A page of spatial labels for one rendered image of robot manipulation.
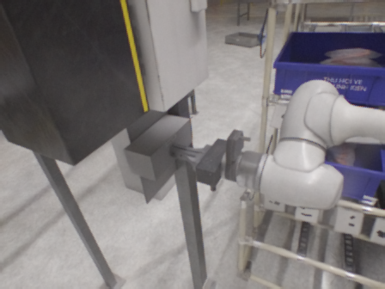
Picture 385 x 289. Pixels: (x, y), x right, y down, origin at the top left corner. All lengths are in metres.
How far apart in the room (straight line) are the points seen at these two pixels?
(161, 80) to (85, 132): 0.17
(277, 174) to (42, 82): 0.44
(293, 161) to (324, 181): 0.07
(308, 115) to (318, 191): 0.16
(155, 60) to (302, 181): 0.36
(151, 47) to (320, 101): 0.36
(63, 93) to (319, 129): 0.47
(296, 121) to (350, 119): 0.10
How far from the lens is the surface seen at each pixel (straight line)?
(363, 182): 1.17
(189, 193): 0.98
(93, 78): 0.36
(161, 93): 0.46
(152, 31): 0.43
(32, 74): 0.32
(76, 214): 1.32
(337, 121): 0.58
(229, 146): 0.56
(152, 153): 0.62
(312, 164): 0.56
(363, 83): 1.13
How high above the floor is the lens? 1.54
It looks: 34 degrees down
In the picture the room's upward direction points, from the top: 6 degrees counter-clockwise
